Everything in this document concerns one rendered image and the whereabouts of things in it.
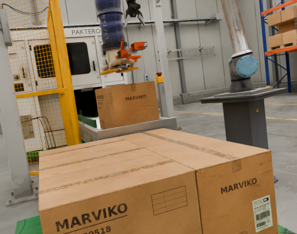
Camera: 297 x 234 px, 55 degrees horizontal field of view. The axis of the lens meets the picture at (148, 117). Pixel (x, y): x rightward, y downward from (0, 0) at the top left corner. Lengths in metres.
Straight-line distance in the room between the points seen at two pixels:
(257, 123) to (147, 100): 0.91
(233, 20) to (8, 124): 2.15
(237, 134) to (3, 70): 2.15
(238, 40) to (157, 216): 1.44
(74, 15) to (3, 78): 8.81
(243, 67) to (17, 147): 2.13
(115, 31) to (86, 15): 9.02
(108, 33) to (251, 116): 1.41
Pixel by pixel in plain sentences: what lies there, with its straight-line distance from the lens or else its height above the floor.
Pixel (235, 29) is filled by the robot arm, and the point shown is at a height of 1.22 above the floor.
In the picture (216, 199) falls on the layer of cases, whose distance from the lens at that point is 1.27.
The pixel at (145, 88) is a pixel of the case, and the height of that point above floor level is 0.89.
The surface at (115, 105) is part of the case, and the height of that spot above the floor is 0.79.
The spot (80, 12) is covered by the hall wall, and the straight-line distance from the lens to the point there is 11.67.
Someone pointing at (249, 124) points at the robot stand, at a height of 0.52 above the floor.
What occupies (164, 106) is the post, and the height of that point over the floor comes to 0.68.
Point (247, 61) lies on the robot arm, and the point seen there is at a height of 0.99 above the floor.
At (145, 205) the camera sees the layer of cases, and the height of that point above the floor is 0.46.
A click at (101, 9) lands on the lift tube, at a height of 1.63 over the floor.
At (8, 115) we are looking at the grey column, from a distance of 2.95.
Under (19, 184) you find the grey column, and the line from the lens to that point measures 3.05.
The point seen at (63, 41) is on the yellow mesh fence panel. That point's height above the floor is 1.46.
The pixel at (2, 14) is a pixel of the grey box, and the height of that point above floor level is 1.72.
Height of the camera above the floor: 0.89
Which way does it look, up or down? 6 degrees down
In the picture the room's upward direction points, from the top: 8 degrees counter-clockwise
